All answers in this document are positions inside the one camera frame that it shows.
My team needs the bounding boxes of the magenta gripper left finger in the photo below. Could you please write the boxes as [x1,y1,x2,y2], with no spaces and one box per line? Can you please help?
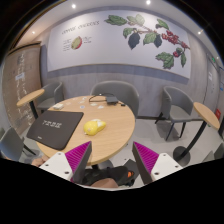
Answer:
[39,140,93,185]

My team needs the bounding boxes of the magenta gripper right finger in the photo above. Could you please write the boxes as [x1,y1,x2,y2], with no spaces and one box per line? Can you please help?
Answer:
[131,141,184,185]

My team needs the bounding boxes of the yellow computer mouse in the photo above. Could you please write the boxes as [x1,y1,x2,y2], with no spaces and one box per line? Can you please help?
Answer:
[83,119,106,136]

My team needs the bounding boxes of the black bag on floor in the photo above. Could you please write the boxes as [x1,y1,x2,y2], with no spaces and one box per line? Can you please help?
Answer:
[82,166,135,186]

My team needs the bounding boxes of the small round table right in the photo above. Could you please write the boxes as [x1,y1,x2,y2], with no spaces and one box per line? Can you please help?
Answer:
[173,102,220,166]

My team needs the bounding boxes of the small round table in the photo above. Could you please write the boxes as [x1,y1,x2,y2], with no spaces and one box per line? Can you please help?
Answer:
[173,102,220,166]
[17,89,45,119]

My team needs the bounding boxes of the round wooden table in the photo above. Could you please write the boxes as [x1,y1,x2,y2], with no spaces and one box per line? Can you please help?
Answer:
[35,95,137,167]

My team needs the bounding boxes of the grey chair right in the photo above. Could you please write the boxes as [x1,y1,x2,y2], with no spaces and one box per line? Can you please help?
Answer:
[156,86,193,138]

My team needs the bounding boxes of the black power adapter box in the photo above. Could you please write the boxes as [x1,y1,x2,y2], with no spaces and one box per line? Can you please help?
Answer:
[106,96,118,104]

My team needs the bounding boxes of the grey chair bottom left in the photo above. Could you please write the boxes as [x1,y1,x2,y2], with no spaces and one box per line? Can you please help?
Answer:
[0,127,34,161]

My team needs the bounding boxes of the grey chair behind table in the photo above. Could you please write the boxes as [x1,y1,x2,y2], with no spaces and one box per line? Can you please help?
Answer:
[91,80,139,116]

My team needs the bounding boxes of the small round table left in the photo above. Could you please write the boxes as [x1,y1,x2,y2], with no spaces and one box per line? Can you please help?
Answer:
[17,89,45,119]

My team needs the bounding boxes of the black cable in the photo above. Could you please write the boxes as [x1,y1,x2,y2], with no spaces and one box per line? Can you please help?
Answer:
[88,93,126,107]

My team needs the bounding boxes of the coffee cherries wall poster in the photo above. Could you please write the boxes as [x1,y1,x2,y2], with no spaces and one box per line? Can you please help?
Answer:
[47,10,191,78]

